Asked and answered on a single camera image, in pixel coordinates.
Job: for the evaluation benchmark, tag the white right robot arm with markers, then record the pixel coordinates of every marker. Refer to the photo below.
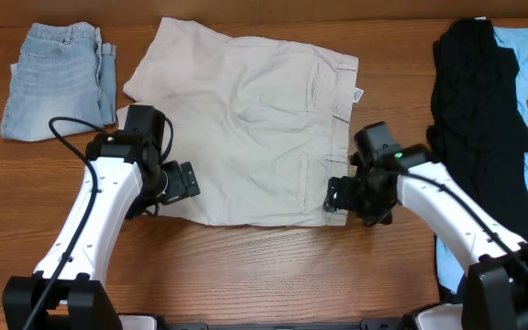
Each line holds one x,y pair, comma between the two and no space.
493,258

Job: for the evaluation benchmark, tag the light blue shirt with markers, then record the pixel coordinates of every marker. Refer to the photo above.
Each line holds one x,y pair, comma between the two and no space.
449,272

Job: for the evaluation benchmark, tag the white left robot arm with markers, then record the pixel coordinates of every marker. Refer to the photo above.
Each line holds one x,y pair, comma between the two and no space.
123,178

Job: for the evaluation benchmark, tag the black garment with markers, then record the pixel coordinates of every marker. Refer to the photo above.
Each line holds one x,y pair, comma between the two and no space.
478,132

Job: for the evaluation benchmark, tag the folded light blue jeans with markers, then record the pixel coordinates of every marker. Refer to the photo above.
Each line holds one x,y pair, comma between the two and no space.
61,71

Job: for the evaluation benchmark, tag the beige khaki shorts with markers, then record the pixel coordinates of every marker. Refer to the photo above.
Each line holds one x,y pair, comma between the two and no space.
263,122

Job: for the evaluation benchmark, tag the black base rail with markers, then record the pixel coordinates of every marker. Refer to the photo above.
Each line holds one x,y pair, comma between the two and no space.
287,325

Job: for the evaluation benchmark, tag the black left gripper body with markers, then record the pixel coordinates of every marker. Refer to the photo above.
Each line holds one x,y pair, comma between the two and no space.
172,184

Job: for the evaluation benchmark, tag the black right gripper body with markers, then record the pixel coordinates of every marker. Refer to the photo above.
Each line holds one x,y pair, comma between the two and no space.
362,198

